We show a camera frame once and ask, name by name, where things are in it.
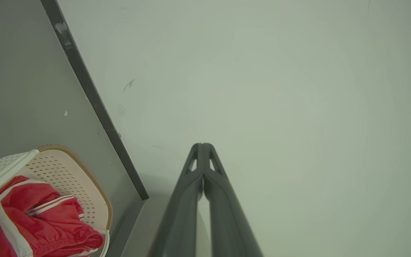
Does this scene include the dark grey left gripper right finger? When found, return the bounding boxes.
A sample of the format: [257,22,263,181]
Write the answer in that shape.
[203,143,264,257]

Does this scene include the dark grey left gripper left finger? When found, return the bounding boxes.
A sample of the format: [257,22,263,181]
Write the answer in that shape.
[148,143,203,257]

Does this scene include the red shorts thin white stripes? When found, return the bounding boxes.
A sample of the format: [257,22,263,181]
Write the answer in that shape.
[26,195,105,257]

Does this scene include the red jersey broad white stripe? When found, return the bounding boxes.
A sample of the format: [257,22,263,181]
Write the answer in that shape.
[0,176,60,257]

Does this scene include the cream perforated laundry basket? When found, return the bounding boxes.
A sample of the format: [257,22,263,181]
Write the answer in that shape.
[0,144,113,257]

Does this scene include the black wall baseboard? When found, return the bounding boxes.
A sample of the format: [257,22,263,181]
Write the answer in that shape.
[41,0,149,200]

